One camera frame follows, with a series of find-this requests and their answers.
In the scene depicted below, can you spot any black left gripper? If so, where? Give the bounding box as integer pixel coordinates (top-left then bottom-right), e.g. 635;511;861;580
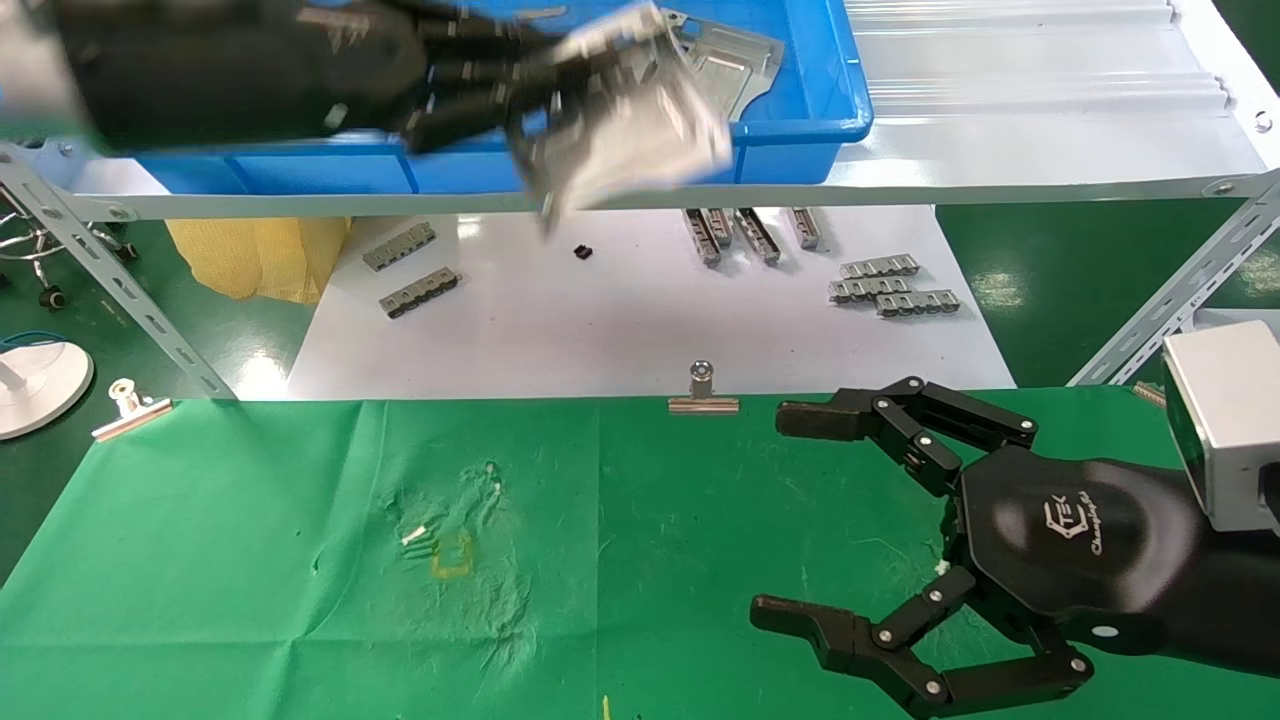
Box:
55;0;603;156

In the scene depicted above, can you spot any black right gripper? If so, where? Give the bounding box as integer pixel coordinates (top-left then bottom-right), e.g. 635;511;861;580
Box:
750;378;1280;720

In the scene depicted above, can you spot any stamped metal bracket plate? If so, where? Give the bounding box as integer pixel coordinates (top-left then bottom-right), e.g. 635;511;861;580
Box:
508;3;738;233
662;8;786;124

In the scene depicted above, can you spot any green table cloth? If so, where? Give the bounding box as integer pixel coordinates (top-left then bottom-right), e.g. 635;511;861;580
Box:
0;385;1280;720

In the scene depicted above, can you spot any yellow mesh bag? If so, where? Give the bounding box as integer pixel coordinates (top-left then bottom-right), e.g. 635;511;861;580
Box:
165;217;351;305

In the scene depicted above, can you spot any large blue plastic bin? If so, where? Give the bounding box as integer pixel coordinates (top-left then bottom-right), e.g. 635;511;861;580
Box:
130;0;873;197

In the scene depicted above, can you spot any white slotted storage rack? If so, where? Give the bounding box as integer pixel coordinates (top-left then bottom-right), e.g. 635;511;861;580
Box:
1193;308;1280;337

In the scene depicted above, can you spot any white metal shelf rack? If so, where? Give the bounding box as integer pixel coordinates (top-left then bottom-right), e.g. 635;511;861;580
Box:
0;0;1280;401

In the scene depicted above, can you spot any chrome stool with casters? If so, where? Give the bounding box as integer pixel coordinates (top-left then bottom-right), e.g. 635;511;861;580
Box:
0;185;141;311

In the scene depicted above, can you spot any white round stand base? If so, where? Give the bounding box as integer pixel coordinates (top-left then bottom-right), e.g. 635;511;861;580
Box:
0;340;96;441

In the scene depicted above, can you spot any grey toothed metal rail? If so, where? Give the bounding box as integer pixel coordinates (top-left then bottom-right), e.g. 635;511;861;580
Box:
362;222;438;273
877;290;962;319
840;254;920;280
828;277;912;304
380;266;461;320

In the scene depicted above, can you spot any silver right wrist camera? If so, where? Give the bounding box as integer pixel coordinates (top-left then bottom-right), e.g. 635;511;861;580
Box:
1160;320;1280;536

